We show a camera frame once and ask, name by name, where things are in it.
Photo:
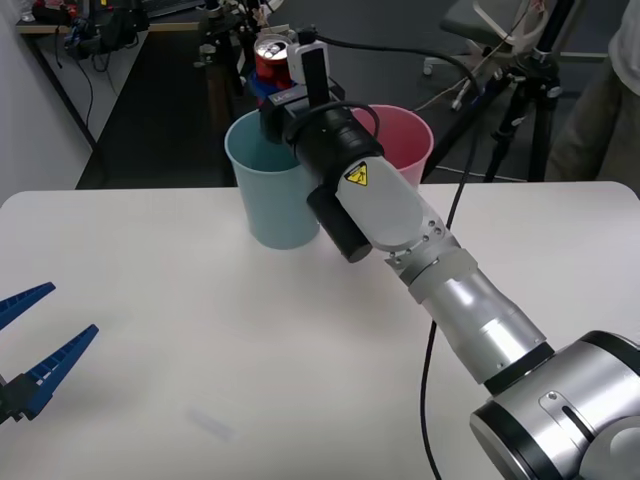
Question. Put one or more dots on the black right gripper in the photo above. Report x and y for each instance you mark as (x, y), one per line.
(280, 112)

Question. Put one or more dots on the person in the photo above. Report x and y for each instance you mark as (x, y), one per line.
(590, 140)

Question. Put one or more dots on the pink plastic bin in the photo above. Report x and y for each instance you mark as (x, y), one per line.
(410, 145)

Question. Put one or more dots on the black tripod stand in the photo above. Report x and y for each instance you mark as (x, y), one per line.
(220, 55)

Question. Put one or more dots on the red drink can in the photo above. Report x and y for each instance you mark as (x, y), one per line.
(270, 62)

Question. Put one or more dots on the black bag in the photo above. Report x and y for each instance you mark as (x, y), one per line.
(120, 25)

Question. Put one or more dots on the wooden-edged desk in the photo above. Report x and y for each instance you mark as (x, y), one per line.
(105, 65)

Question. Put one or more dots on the large black tripod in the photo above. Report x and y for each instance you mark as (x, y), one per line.
(537, 100)

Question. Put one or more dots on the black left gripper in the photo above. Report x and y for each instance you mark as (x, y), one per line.
(10, 397)

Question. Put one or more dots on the pale blue plastic bin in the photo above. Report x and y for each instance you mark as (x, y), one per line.
(270, 210)

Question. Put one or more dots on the grey office chair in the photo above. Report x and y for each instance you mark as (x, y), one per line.
(475, 20)

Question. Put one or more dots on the silver and black right arm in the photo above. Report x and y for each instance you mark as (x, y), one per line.
(450, 280)

